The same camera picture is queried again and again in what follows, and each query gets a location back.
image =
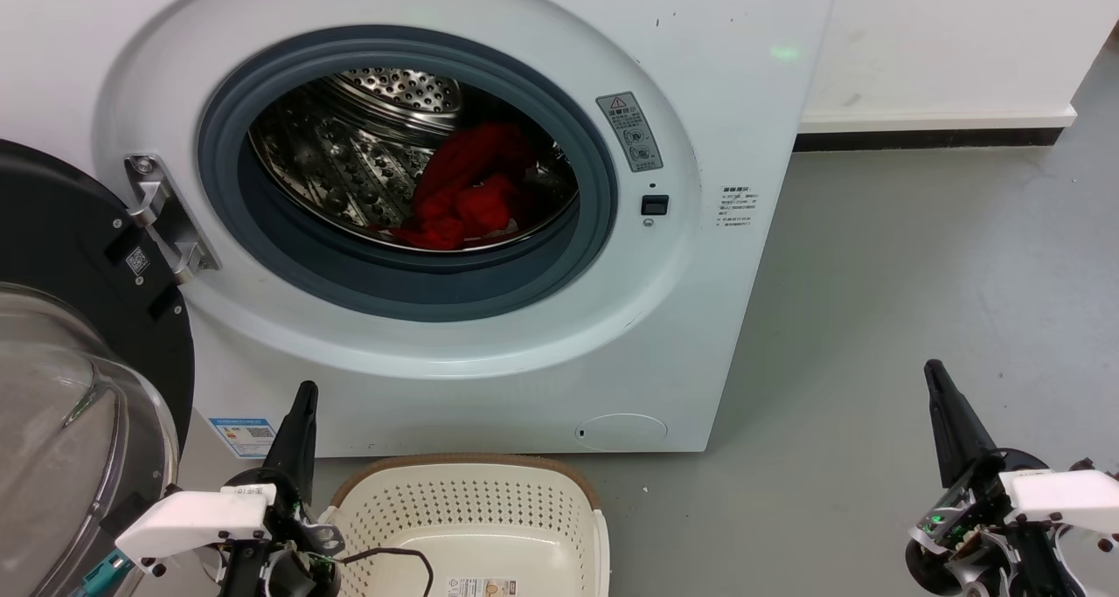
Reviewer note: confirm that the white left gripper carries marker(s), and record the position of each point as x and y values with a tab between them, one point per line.
197	514

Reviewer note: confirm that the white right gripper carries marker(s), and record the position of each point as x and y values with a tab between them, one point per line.
1075	496

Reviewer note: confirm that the red garment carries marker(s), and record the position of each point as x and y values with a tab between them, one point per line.
463	186

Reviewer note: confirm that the cream perforated laundry basket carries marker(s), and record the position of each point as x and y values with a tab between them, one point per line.
489	510

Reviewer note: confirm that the stainless steel washing machine drum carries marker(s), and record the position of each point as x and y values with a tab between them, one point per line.
350	160

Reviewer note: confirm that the black washer door with glass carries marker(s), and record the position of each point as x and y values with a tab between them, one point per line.
79	230

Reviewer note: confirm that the blue energy label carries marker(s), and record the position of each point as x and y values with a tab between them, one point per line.
245	438

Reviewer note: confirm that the grey rubber door gasket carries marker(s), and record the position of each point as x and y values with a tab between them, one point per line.
262	256

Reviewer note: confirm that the QR code sticker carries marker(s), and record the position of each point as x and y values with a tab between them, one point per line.
137	260

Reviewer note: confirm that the metal door hinge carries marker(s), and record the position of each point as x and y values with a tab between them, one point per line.
166	217

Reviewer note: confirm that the white front-load washing machine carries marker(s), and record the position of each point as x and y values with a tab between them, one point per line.
699	317

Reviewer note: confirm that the white baseboard with black strip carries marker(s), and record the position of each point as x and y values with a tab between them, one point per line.
935	121

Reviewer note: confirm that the round filter cover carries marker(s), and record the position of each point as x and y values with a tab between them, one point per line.
621	432

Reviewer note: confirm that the grey warning sticker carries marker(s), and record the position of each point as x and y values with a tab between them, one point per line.
629	132

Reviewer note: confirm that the teal left camera connector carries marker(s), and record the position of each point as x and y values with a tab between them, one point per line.
105	575

